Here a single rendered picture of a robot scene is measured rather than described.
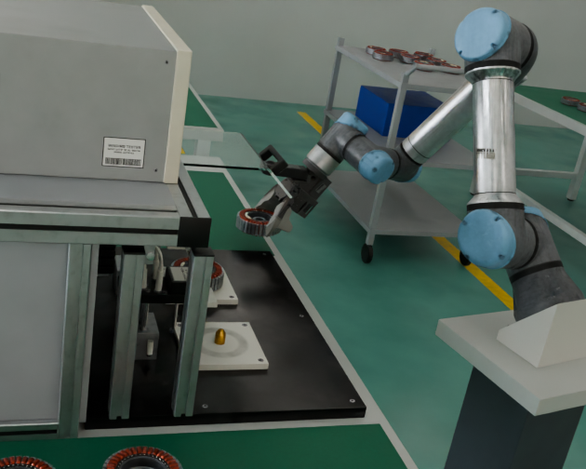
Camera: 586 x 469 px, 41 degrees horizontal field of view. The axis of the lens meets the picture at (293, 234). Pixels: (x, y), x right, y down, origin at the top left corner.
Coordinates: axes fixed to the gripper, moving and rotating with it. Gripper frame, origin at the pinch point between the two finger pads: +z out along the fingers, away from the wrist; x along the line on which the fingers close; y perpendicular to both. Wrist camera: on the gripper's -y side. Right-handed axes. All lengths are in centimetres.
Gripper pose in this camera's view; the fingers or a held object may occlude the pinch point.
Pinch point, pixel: (257, 223)
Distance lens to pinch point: 196.0
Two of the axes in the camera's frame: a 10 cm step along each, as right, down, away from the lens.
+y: 7.0, 5.4, 4.7
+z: -6.6, 7.5, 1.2
